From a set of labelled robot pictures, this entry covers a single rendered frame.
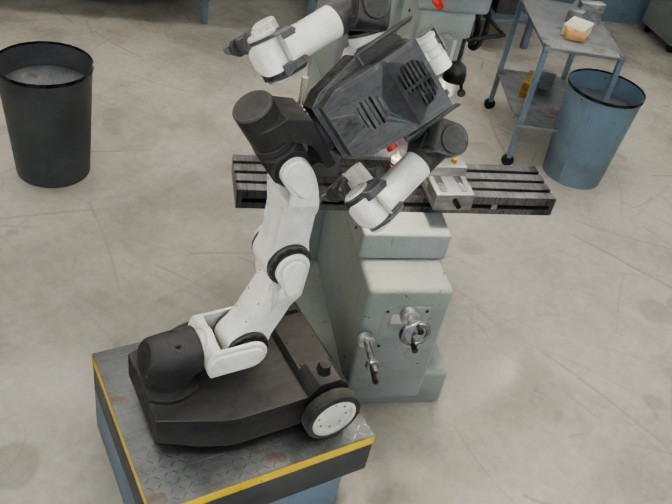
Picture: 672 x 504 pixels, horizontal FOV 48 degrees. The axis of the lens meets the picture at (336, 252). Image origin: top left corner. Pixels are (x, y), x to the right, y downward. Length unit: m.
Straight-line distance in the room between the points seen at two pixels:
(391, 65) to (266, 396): 1.14
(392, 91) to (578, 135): 3.04
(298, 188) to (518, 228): 2.62
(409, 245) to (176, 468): 1.12
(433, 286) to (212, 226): 1.61
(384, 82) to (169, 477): 1.37
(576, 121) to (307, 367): 2.85
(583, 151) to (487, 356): 1.77
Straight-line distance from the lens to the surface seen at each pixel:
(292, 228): 2.20
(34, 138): 4.13
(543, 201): 3.07
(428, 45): 2.18
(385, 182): 2.09
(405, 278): 2.77
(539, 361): 3.75
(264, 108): 1.94
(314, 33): 2.00
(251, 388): 2.51
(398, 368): 3.03
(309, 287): 3.44
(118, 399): 2.70
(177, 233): 3.98
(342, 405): 2.55
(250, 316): 2.39
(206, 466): 2.53
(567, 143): 4.97
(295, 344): 2.63
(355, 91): 1.96
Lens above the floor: 2.48
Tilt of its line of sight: 39 degrees down
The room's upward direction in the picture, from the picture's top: 11 degrees clockwise
